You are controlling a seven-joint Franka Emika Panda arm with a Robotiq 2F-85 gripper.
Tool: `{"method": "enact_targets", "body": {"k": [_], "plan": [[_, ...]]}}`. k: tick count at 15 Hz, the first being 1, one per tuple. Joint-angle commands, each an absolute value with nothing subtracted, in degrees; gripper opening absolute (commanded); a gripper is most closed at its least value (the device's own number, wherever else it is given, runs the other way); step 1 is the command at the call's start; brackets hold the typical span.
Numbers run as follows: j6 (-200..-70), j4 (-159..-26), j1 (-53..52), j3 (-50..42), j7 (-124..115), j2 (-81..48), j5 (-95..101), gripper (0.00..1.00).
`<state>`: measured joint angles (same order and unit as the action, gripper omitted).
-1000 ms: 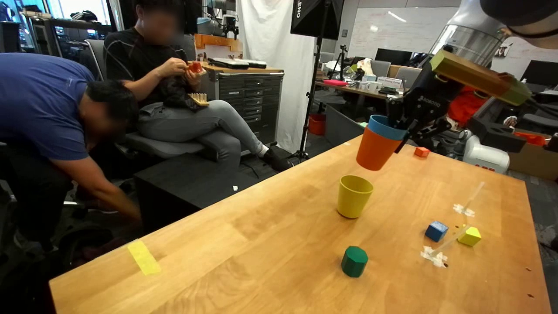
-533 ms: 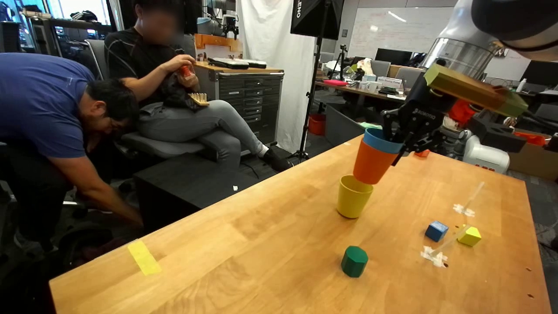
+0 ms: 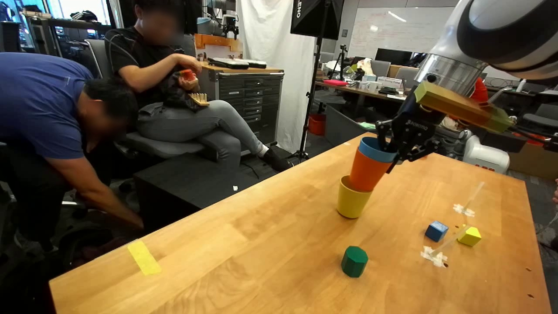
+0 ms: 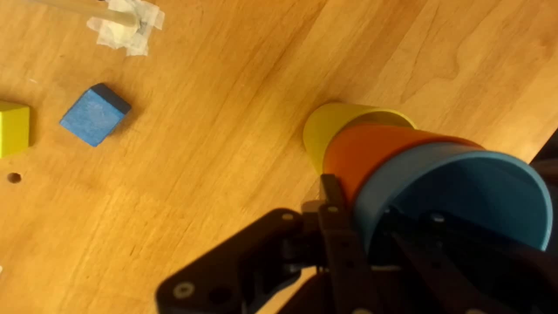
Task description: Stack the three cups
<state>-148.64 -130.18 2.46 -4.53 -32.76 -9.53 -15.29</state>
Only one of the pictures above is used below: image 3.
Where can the grey cabinet with wooden top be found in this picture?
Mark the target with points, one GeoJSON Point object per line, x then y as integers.
{"type": "Point", "coordinates": [246, 102]}

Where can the yellow cube block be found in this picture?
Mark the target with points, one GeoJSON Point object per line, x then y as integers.
{"type": "Point", "coordinates": [469, 236]}

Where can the cardboard box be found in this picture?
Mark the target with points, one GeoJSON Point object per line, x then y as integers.
{"type": "Point", "coordinates": [534, 161]}

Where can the person in black shirt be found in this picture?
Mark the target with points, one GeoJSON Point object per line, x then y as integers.
{"type": "Point", "coordinates": [185, 123]}

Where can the red bucket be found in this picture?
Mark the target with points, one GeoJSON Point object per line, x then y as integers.
{"type": "Point", "coordinates": [316, 125]}

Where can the cluttered desk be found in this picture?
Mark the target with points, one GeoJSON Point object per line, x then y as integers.
{"type": "Point", "coordinates": [363, 88]}

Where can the white curtain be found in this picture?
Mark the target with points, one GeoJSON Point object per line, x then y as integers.
{"type": "Point", "coordinates": [267, 36]}

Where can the yellow plastic cup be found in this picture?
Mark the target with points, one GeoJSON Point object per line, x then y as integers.
{"type": "Point", "coordinates": [350, 203]}

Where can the black office chair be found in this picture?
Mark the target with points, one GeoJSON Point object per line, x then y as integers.
{"type": "Point", "coordinates": [162, 146]}

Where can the green cylinder block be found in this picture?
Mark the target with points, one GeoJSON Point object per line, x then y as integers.
{"type": "Point", "coordinates": [354, 263]}

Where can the black light stand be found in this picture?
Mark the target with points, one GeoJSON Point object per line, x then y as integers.
{"type": "Point", "coordinates": [312, 88]}

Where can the black softbox light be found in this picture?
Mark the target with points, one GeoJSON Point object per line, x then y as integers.
{"type": "Point", "coordinates": [316, 17]}

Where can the blue plastic cup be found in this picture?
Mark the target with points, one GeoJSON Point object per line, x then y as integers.
{"type": "Point", "coordinates": [375, 151]}

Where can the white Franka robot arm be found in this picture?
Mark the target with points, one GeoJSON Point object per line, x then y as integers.
{"type": "Point", "coordinates": [511, 29]}

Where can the blue cube block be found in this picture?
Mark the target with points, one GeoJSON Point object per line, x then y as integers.
{"type": "Point", "coordinates": [436, 233]}

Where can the person in blue shirt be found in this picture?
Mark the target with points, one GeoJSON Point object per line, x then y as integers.
{"type": "Point", "coordinates": [35, 99]}

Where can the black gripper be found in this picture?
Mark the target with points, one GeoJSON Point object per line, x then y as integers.
{"type": "Point", "coordinates": [418, 125]}

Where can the orange plastic cup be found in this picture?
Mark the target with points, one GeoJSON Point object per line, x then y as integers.
{"type": "Point", "coordinates": [366, 174]}

